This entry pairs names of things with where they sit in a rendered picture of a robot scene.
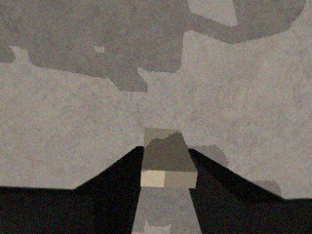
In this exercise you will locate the beige domino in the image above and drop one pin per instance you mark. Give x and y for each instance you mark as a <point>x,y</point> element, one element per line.
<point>166,161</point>

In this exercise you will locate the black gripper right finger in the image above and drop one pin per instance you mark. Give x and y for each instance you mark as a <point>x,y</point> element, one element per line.
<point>226,203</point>

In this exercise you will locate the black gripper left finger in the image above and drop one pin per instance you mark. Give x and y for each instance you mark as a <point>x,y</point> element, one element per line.
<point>105,204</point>

